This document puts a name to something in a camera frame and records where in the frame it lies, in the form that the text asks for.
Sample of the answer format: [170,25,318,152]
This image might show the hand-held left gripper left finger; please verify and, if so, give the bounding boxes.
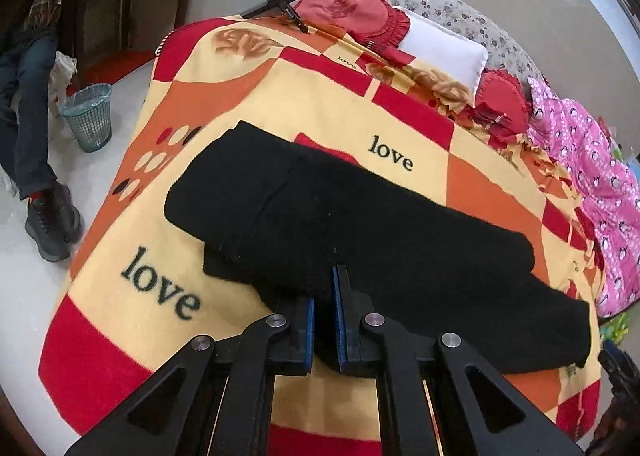
[65,296,316,456]

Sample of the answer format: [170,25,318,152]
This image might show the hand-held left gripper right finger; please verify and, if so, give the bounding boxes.
[332,265,583,456]

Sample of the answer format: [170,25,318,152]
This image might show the black pants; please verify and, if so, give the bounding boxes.
[164,120,592,377]

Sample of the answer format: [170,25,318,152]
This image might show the green patterned cloth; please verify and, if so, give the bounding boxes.
[597,311,632,344]

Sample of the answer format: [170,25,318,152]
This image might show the orange yellow red printed blanket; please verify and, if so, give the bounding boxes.
[37,13,603,456]

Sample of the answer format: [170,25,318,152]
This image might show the pink printed blanket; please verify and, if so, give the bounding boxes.
[525,78,640,319]

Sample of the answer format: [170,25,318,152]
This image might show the red ruffled round pillow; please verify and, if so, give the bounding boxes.
[467,70,533,147]

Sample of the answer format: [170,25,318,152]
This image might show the white pillow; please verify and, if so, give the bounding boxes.
[397,8,488,91]

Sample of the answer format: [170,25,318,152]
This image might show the red embroidered round pillow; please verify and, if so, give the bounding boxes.
[295,0,411,54]

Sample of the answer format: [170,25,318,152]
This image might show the mesh waste basket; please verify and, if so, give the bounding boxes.
[57,83,113,153]

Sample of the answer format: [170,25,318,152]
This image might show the black tripod stand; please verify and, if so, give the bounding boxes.
[242,0,313,34]

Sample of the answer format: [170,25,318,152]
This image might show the red floor mat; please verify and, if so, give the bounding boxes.
[80,50,156,84]

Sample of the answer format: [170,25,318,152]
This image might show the white plastic bag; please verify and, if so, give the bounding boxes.
[47,50,78,119]

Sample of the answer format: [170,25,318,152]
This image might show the dark wooden cabinet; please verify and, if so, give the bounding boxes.
[75,0,198,86]

